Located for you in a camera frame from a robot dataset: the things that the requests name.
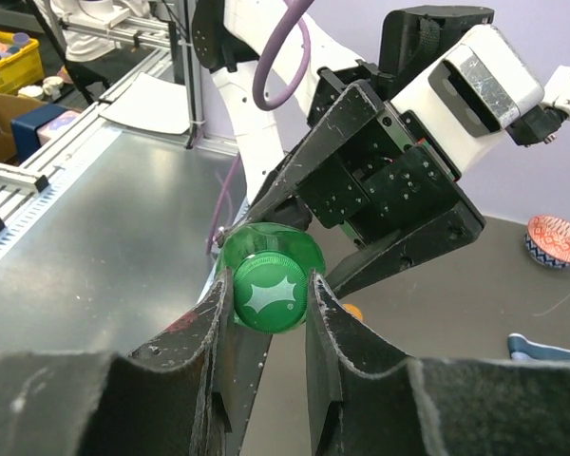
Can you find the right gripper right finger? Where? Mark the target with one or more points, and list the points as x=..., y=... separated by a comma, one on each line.
x=367, y=397

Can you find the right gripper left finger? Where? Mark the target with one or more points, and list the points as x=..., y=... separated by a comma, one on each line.
x=173, y=395

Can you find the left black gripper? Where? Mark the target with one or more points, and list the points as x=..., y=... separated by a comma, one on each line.
x=369, y=168

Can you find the orange plastic bottle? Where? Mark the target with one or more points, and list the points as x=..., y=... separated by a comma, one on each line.
x=355, y=311

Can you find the green bottle cap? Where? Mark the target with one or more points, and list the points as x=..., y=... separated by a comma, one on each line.
x=270, y=293

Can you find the green plastic bottle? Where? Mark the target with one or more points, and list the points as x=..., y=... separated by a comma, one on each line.
x=269, y=240

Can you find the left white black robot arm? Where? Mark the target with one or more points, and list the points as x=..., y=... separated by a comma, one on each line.
x=266, y=55

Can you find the small red patterned bowl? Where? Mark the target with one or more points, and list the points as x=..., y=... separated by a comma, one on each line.
x=547, y=241

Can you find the blue patterned placemat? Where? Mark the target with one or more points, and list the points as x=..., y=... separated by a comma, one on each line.
x=521, y=348

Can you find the cardboard box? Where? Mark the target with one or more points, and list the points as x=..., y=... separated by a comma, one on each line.
x=12, y=107

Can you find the yellow plastic crate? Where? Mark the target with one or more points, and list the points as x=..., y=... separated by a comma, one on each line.
x=20, y=62

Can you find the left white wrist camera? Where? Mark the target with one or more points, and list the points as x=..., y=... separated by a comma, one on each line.
x=480, y=91

